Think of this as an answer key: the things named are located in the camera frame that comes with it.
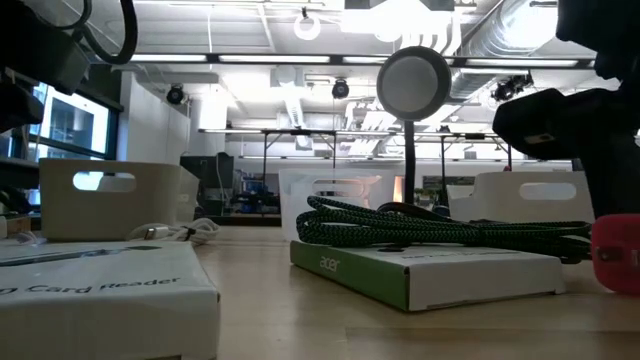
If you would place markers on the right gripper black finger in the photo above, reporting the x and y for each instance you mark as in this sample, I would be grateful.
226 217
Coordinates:
615 185

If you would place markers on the white card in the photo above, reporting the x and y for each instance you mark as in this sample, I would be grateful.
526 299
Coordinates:
475 280

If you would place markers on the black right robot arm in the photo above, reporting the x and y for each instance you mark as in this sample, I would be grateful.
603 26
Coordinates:
610 30

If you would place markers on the clear plastic bin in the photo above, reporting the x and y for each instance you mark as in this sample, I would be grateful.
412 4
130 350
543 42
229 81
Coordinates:
289 210

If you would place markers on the black ceiling spotlight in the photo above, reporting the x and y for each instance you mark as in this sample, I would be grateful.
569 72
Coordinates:
510 89
340 89
175 94

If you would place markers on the black desk lamp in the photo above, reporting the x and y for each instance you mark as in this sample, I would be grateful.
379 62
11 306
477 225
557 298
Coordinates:
414 82

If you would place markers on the dark background cabinet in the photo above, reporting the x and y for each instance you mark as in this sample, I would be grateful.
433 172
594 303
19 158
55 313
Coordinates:
207 175

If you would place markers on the black framed background table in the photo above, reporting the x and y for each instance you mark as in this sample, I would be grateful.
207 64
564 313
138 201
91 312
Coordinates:
300 132

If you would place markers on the white card reader box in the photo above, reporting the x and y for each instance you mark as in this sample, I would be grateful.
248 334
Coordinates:
100 320

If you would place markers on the black aluminium table frame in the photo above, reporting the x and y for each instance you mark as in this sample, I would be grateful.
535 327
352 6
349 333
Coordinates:
240 220

